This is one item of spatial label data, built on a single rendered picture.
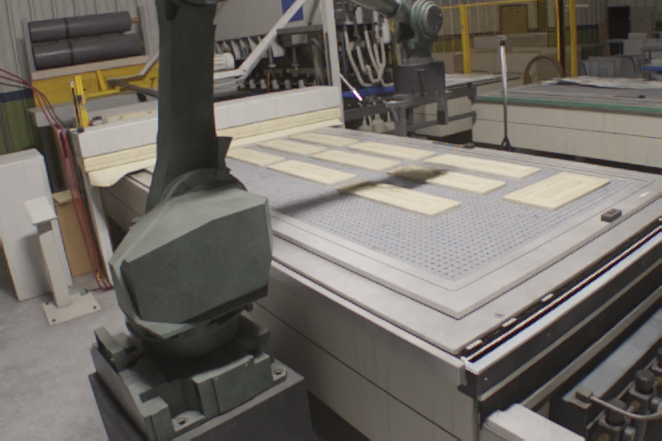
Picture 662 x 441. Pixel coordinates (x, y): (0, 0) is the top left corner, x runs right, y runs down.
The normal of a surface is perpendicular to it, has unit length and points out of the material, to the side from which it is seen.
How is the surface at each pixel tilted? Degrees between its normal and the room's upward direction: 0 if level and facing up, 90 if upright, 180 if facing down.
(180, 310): 90
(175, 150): 80
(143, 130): 90
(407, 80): 90
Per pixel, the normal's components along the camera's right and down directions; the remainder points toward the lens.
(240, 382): 0.65, 0.13
